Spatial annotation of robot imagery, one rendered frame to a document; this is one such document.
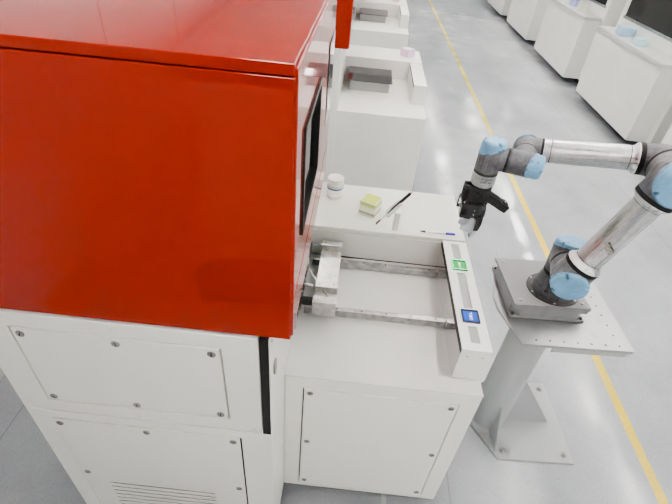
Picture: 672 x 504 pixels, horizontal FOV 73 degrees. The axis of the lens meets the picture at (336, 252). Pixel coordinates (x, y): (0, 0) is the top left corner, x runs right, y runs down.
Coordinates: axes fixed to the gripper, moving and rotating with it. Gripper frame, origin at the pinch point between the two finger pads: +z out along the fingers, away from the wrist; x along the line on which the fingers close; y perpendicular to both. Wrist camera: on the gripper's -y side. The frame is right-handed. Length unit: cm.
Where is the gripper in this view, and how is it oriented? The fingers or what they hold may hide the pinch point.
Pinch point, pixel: (471, 234)
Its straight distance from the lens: 165.5
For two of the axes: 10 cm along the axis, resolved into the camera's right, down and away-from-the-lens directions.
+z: -0.8, 7.8, 6.3
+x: -0.8, 6.2, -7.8
